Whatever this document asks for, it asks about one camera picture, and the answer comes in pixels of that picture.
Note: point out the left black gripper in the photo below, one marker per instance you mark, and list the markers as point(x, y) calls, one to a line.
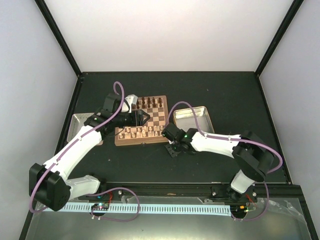
point(137, 120)

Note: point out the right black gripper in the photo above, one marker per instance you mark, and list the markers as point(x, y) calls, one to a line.
point(172, 153)

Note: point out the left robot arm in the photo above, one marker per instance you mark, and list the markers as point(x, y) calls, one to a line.
point(50, 184)

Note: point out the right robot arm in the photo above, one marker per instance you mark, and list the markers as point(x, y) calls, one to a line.
point(248, 151)

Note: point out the wooden chess board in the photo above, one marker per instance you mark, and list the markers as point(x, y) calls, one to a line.
point(158, 117)

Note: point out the dark chess pieces group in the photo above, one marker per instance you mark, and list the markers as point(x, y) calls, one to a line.
point(150, 102)

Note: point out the small circuit board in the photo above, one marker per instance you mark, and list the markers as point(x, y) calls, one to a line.
point(100, 207)

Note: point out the gold metal tin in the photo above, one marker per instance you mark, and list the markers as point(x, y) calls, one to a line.
point(184, 119)

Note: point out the white slotted cable duct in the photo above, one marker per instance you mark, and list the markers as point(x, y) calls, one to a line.
point(169, 209)

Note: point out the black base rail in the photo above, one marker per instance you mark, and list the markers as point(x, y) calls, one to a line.
point(218, 192)

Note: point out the black frame post left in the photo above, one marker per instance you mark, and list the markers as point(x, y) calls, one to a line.
point(46, 13)

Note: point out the black frame post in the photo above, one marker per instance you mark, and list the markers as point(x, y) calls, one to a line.
point(46, 13)
point(283, 27)

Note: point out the black frame post right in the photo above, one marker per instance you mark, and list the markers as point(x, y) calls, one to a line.
point(283, 27)

